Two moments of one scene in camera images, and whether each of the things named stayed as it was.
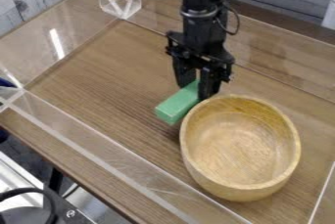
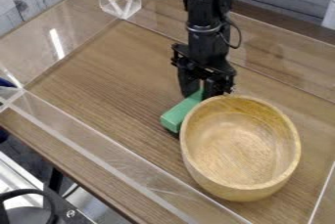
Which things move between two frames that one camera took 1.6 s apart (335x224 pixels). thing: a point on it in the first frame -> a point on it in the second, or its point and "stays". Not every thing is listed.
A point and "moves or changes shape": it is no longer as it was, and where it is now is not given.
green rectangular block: (173, 107) moves or changes shape
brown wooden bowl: (240, 146) stays
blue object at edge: (5, 82) stays
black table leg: (56, 178) stays
